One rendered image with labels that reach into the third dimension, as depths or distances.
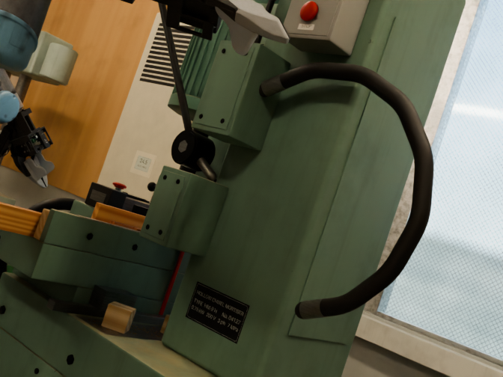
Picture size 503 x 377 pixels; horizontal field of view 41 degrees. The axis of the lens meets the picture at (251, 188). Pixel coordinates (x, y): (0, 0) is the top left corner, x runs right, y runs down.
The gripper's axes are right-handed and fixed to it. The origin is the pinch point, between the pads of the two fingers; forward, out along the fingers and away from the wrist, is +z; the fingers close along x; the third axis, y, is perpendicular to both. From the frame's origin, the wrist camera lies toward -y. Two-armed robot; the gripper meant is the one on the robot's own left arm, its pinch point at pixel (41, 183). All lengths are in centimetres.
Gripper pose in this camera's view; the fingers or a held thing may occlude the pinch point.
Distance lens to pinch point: 189.4
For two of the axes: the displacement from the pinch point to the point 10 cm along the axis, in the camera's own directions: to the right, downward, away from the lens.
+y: 8.5, -2.1, -4.8
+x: 3.7, -4.2, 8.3
